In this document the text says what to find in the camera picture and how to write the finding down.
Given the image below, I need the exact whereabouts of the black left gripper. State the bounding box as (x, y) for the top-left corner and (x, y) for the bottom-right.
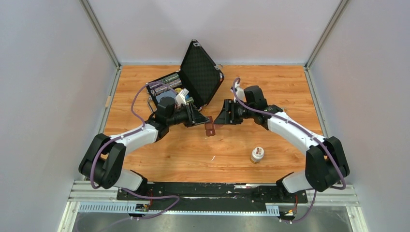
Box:
(166, 101), (209, 128)

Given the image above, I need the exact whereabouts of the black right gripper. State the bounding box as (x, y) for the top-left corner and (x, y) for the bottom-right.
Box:
(214, 99), (255, 125)

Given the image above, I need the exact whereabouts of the brown pill organizer strip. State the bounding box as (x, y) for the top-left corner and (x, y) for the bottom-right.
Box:
(204, 116), (223, 137)

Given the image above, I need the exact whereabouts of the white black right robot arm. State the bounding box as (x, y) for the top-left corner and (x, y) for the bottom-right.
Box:
(214, 84), (350, 202)

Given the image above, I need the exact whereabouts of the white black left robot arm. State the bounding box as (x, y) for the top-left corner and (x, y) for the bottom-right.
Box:
(78, 97), (210, 200)

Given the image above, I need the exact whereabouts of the black poker chip case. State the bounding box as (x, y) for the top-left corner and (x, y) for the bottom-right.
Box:
(145, 40), (224, 130)

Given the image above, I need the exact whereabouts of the amber pill jar white lid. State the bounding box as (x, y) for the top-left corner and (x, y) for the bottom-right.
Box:
(250, 146), (264, 163)

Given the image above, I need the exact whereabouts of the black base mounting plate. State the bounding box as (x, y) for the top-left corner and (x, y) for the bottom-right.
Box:
(116, 181), (309, 212)

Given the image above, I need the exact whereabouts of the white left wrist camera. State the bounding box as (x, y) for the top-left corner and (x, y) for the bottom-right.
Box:
(175, 88), (189, 106)

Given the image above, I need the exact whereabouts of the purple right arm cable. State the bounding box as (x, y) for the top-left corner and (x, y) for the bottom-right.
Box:
(232, 77), (347, 224)

